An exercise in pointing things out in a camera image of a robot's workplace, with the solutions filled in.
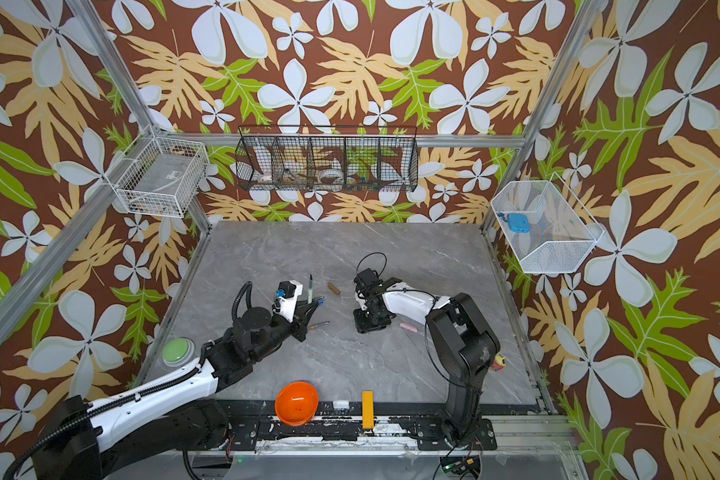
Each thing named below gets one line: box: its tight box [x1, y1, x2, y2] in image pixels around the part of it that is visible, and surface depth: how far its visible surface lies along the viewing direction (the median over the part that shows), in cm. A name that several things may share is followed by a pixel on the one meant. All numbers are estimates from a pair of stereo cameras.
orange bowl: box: [275, 381, 319, 427], surface depth 80 cm
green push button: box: [161, 337, 197, 367], surface depth 88 cm
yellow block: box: [362, 390, 375, 429], surface depth 79 cm
